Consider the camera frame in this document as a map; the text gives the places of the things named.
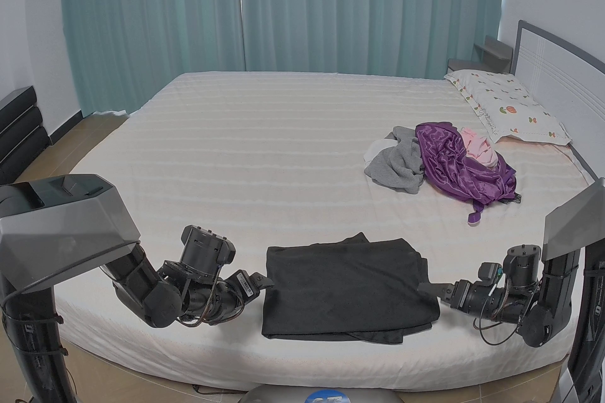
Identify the white printed pillow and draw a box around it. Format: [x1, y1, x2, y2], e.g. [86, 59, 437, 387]
[444, 69, 572, 146]

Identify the grey garment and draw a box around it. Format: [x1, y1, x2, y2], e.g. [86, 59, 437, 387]
[364, 126, 426, 195]

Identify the pink garment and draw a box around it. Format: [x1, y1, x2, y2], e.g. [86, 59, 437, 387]
[461, 127, 499, 168]

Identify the bed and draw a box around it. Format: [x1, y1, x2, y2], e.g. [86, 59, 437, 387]
[52, 20, 605, 392]

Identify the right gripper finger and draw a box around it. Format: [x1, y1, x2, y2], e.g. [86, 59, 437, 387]
[418, 281, 447, 299]

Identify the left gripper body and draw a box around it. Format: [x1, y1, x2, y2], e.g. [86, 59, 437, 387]
[215, 270, 260, 316]

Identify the black cable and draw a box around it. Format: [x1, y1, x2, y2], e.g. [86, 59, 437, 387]
[474, 316, 521, 347]

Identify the purple satin garment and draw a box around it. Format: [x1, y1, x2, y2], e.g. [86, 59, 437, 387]
[415, 122, 523, 224]

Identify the white garment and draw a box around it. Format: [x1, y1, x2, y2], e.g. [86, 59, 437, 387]
[364, 140, 393, 164]

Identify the black chest of drawers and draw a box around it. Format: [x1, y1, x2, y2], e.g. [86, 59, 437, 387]
[0, 86, 50, 184]

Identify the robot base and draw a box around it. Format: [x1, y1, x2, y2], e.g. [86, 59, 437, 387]
[236, 384, 395, 403]

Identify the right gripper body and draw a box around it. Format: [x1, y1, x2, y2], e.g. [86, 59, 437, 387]
[444, 279, 480, 314]

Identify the grey bedside table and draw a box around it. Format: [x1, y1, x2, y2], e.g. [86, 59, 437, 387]
[447, 36, 513, 73]

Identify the black T-shirt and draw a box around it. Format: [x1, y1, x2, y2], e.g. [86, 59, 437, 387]
[261, 232, 441, 343]

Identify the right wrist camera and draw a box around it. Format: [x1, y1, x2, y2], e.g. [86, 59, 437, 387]
[477, 263, 503, 285]

